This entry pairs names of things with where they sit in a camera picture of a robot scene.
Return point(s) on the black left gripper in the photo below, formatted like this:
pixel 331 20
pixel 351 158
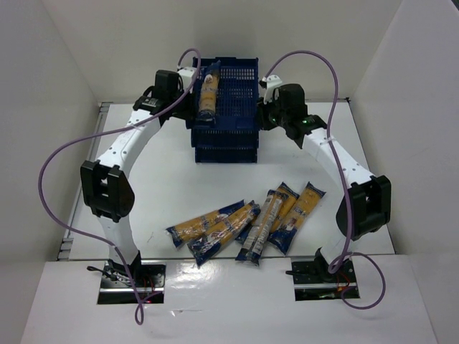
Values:
pixel 188 112

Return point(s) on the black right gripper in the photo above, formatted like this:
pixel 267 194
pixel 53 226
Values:
pixel 264 115

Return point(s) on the blue plastic tray shelf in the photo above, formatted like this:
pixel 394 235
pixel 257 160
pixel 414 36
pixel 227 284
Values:
pixel 233 137

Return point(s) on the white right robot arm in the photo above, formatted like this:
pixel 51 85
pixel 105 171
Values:
pixel 366 204

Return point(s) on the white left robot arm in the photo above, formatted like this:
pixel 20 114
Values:
pixel 105 186

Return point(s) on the middle yellow spaghetti bag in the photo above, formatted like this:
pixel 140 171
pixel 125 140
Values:
pixel 287 204

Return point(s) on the right-most spaghetti bag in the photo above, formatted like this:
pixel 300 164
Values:
pixel 282 235

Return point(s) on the left-most spaghetti bag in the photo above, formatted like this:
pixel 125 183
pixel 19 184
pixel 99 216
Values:
pixel 191 229

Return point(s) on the white-label spaghetti bag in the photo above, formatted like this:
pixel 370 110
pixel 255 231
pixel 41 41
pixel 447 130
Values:
pixel 252 247

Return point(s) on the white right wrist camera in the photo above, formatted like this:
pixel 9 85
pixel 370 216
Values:
pixel 269 84

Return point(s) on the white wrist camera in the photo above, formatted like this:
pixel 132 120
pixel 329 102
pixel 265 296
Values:
pixel 187 78
pixel 269 84

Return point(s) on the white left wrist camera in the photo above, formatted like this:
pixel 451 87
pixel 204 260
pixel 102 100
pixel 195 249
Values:
pixel 187 78

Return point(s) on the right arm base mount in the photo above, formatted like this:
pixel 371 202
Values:
pixel 310 284

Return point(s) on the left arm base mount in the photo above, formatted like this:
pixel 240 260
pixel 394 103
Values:
pixel 115 288

